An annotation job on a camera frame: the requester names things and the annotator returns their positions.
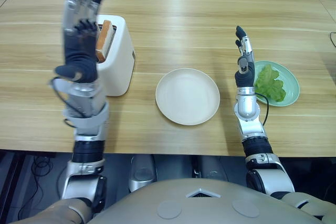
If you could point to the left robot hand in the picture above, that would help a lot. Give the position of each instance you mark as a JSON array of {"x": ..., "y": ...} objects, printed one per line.
[{"x": 78, "y": 61}]

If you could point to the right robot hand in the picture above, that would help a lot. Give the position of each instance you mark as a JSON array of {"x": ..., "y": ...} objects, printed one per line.
[{"x": 244, "y": 73}]

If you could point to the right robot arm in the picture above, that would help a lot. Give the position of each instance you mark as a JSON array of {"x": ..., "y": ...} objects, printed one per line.
[{"x": 256, "y": 150}]

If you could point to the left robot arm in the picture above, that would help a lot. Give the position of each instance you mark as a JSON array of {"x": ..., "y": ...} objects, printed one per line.
[{"x": 84, "y": 129}]

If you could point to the green lettuce leaf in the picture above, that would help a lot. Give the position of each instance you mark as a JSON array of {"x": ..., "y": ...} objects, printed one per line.
[{"x": 270, "y": 83}]

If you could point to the bread slice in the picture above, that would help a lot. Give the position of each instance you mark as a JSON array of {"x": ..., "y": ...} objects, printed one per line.
[{"x": 103, "y": 40}]

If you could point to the cream toaster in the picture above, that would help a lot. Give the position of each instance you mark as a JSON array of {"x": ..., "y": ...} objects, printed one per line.
[{"x": 115, "y": 61}]

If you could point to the green round plate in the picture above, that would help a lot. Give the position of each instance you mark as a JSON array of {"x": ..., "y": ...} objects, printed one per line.
[{"x": 288, "y": 87}]

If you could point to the cream round plate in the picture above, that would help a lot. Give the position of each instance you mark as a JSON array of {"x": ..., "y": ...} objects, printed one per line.
[{"x": 187, "y": 100}]

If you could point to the robot body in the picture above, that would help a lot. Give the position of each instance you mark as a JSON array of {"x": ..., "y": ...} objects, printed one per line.
[{"x": 199, "y": 203}]

